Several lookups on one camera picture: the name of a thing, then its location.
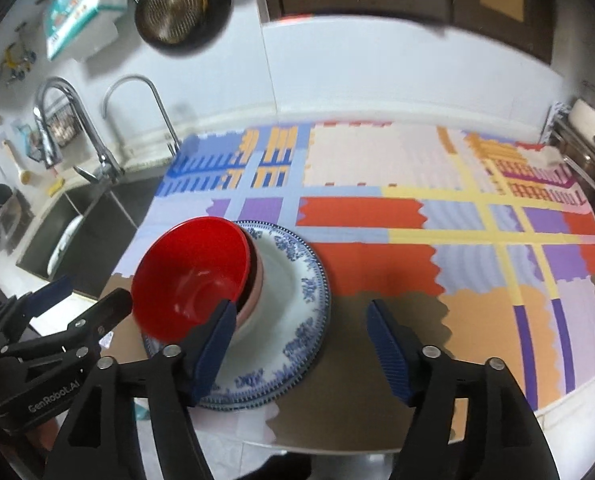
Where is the black wire basket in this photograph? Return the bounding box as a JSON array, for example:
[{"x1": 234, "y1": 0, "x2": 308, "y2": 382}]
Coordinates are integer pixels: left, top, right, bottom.
[{"x1": 44, "y1": 102, "x2": 85, "y2": 148}]

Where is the large chrome faucet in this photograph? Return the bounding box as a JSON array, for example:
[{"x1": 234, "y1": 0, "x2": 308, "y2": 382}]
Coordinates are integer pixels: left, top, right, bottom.
[{"x1": 33, "y1": 77, "x2": 125, "y2": 191}]

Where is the thin gooseneck faucet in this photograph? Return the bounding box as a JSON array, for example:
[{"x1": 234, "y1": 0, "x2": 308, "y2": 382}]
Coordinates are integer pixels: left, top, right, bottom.
[{"x1": 102, "y1": 75, "x2": 182, "y2": 153}]

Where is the kitchen paper towel pack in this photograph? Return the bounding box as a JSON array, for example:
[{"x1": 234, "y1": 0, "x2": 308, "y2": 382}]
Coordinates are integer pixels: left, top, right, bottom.
[{"x1": 44, "y1": 0, "x2": 130, "y2": 61}]

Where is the large blue floral plate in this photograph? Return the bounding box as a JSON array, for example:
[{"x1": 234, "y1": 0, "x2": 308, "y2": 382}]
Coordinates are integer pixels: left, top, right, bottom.
[{"x1": 141, "y1": 220, "x2": 332, "y2": 411}]

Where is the colourful patterned table mat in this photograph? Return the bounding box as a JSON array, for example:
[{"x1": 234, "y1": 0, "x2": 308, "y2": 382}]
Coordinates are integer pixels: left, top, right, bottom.
[{"x1": 97, "y1": 120, "x2": 595, "y2": 446}]

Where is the red and black bowl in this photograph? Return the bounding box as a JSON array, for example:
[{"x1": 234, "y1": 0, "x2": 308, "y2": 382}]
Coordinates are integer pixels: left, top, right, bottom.
[{"x1": 130, "y1": 216, "x2": 252, "y2": 337}]

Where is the yellow dish brush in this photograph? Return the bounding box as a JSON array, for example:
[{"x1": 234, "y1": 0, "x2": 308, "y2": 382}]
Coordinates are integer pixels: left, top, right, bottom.
[{"x1": 2, "y1": 140, "x2": 32, "y2": 183}]

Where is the yellow wall hook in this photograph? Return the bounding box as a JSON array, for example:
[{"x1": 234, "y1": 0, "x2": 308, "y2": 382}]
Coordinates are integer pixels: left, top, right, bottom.
[{"x1": 0, "y1": 42, "x2": 35, "y2": 86}]

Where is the white pot with steel lid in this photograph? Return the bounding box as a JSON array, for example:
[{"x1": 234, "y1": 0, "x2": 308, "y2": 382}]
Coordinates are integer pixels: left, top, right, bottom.
[{"x1": 570, "y1": 77, "x2": 595, "y2": 133}]

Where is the hanging metal strainer pan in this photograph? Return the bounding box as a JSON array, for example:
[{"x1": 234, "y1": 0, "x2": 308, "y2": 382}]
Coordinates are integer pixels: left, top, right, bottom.
[{"x1": 147, "y1": 0, "x2": 234, "y2": 56}]

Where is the stainless steel sink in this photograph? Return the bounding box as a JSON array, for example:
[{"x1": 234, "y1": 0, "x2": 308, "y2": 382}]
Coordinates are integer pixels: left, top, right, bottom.
[{"x1": 16, "y1": 175, "x2": 165, "y2": 296}]

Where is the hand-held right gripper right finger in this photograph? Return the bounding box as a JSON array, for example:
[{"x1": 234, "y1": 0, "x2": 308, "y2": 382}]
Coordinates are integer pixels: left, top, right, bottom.
[{"x1": 366, "y1": 299, "x2": 561, "y2": 480}]

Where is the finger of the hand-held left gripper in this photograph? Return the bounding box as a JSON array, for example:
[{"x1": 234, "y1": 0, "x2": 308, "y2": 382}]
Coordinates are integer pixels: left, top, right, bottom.
[
  {"x1": 22, "y1": 287, "x2": 134, "y2": 361},
  {"x1": 0, "y1": 274, "x2": 74, "y2": 346}
]

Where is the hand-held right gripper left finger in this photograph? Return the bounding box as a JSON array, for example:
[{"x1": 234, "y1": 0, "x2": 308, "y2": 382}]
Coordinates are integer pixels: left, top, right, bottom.
[{"x1": 42, "y1": 299, "x2": 239, "y2": 480}]

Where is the pink bowl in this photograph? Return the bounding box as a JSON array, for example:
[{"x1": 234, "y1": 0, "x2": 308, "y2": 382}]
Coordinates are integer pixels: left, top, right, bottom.
[{"x1": 234, "y1": 227, "x2": 265, "y2": 333}]

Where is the metal dish rack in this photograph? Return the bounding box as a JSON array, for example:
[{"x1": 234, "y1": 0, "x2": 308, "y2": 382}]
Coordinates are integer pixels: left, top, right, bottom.
[{"x1": 547, "y1": 102, "x2": 595, "y2": 251}]

